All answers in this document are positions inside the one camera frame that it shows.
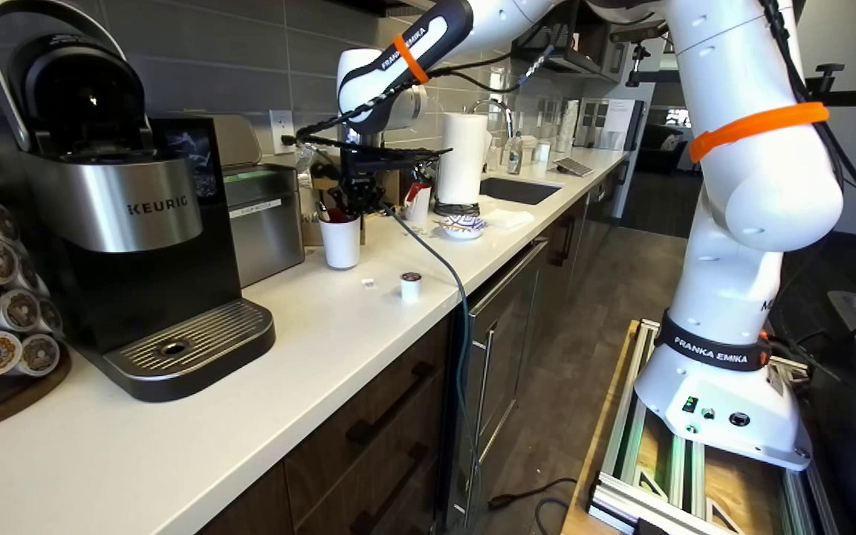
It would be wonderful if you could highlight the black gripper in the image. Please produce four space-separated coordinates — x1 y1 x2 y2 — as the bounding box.
340 147 394 222

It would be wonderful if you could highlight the white cup with red stirrers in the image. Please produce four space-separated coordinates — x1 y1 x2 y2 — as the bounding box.
316 187 367 274

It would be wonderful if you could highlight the white cup with red spoon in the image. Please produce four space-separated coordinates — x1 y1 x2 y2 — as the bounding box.
402 181 434 236

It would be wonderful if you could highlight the wooden countertop organizer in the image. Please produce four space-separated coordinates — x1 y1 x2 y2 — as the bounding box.
310 154 350 222

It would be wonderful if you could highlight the small coffee pod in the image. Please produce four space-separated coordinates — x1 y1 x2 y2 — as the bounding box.
395 267 426 306

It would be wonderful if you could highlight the patterned bowl with utensils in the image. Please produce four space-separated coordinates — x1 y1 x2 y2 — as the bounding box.
434 214 492 245

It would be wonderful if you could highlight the stainless steel container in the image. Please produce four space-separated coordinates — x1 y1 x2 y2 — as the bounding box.
211 114 310 292

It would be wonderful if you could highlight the white paper towel roll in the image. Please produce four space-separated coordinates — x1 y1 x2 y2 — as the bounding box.
434 111 493 209

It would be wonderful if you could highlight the dark sink basin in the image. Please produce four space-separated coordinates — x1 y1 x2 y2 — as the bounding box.
478 176 563 209

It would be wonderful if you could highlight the clear glass bottle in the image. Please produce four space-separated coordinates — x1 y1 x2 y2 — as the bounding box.
492 102 530 179

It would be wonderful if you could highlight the black silver Keurig coffee machine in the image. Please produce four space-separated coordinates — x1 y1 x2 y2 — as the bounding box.
0 0 279 404

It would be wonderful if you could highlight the dark wood cabinet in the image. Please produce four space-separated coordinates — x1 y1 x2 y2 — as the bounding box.
197 166 640 535

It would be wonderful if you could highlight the black coffee pod carousel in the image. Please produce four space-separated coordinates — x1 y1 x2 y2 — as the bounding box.
0 107 74 439

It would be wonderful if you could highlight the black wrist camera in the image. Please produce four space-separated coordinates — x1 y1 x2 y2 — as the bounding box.
343 142 453 165

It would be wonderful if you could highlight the black wire paper towel holder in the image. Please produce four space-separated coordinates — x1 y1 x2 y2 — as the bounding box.
429 199 487 220

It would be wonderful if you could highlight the white wall outlet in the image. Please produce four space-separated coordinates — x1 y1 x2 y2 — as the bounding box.
267 107 298 154

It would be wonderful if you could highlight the orange strap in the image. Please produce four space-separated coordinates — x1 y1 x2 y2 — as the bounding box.
394 37 434 87
688 98 833 166

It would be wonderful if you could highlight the black power cable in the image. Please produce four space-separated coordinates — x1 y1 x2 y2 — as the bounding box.
276 132 582 518

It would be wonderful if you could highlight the aluminium robot stand frame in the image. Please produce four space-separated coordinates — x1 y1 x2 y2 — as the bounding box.
560 316 848 535

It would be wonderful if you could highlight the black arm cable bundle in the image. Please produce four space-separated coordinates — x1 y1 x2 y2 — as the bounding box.
292 0 856 338

